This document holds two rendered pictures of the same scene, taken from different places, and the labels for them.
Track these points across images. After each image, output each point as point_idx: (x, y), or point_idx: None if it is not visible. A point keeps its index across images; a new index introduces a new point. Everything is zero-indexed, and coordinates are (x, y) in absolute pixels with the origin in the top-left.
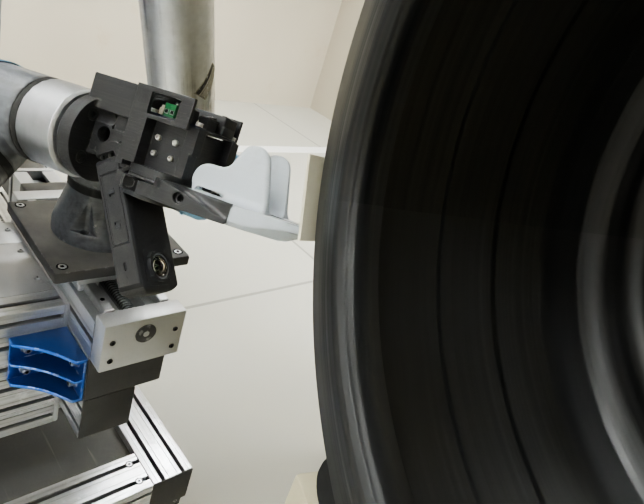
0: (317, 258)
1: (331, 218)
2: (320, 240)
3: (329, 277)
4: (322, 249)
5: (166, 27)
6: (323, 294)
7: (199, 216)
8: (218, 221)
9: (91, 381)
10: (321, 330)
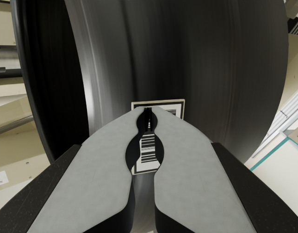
0: (114, 82)
1: (98, 110)
2: (111, 97)
3: (90, 69)
4: (106, 89)
5: None
6: (96, 54)
7: (43, 170)
8: (70, 150)
9: None
10: (95, 23)
